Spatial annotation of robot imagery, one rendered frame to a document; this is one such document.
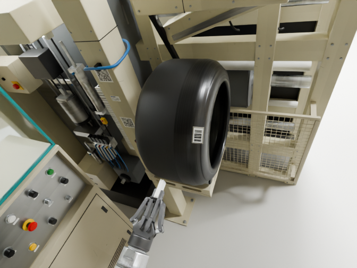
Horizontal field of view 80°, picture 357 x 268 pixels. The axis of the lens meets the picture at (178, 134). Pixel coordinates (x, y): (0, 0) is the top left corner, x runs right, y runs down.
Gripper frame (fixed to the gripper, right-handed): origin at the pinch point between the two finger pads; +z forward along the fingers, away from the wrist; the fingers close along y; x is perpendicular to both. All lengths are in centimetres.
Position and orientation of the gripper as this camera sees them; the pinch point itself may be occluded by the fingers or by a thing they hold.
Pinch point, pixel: (160, 190)
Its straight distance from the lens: 81.6
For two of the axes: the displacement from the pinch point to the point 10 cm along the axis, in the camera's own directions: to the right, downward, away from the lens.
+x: 2.3, 5.6, 8.0
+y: -9.2, -1.4, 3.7
